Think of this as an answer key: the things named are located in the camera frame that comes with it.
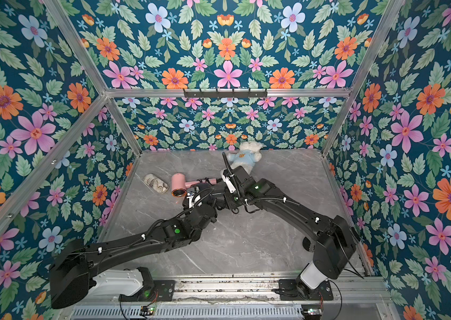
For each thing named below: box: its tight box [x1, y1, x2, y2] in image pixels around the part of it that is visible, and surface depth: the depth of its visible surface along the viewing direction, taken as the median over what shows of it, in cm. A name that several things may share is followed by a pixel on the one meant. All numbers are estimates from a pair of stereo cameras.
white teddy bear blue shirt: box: [226, 140, 267, 175], surface depth 111 cm
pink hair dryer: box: [170, 172, 217, 198], surface depth 102 cm
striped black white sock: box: [302, 236, 316, 253], surface depth 86 cm
